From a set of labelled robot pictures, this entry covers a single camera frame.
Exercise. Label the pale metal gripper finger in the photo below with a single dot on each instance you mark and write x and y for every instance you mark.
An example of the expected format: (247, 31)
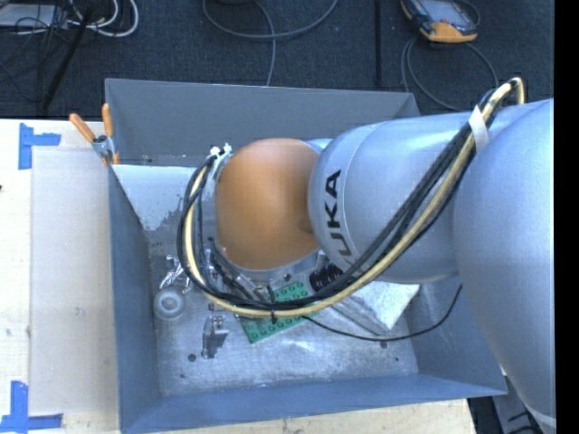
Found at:
(221, 333)
(207, 339)

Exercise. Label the dark green flat block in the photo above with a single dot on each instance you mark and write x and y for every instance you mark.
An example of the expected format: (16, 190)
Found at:
(264, 326)

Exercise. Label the shiny silver crumpled thing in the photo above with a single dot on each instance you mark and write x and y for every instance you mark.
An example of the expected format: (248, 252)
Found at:
(174, 275)

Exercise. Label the grey metal bin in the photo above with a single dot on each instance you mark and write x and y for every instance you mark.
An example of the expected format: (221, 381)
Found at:
(289, 360)

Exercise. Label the pale flat board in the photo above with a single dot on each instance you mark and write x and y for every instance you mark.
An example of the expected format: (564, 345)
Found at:
(68, 265)

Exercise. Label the white cloth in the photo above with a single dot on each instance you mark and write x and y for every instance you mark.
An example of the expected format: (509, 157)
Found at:
(384, 303)

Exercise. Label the black cylinder on white bracket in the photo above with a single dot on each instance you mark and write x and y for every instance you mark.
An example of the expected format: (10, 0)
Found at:
(325, 276)

